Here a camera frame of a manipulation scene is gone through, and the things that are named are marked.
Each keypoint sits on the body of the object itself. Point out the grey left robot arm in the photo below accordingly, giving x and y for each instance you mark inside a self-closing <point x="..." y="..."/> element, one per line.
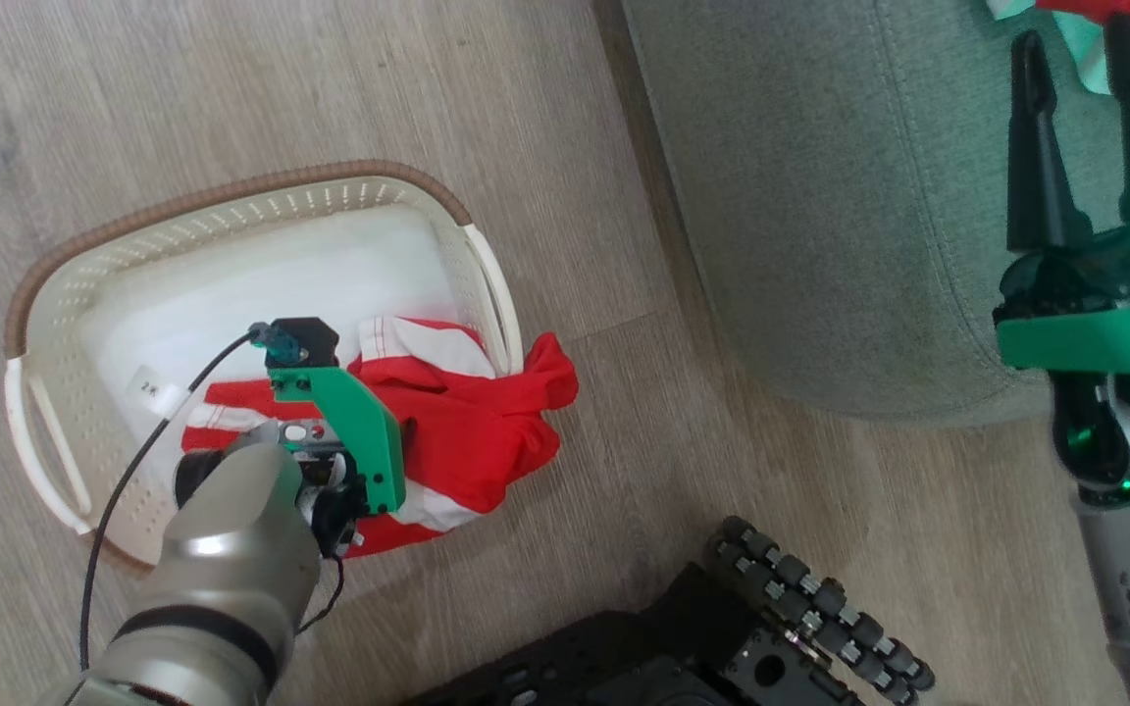
<point x="222" y="579"/>

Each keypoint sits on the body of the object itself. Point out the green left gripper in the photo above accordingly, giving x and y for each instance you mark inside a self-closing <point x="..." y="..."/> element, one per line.
<point x="364" y="441"/>

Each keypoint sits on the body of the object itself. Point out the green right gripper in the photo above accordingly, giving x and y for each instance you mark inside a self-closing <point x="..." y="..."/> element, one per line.
<point x="1095" y="338"/>

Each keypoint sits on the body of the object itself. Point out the grey fabric sofa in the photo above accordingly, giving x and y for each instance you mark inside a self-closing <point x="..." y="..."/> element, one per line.
<point x="820" y="196"/>

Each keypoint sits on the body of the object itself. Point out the red garment white stripes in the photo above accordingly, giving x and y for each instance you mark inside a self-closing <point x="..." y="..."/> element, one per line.
<point x="1065" y="8"/>

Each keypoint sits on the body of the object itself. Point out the cream plastic laundry basket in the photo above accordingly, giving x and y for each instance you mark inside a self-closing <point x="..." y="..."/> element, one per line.
<point x="231" y="255"/>

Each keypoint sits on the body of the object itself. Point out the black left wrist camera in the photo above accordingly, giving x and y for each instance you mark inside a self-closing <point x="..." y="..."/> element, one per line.
<point x="308" y="341"/>

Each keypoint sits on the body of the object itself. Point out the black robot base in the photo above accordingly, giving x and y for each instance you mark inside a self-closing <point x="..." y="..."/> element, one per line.
<point x="643" y="657"/>

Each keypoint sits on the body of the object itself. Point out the red jersey white trim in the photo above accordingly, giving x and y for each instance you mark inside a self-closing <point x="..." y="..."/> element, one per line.
<point x="467" y="422"/>

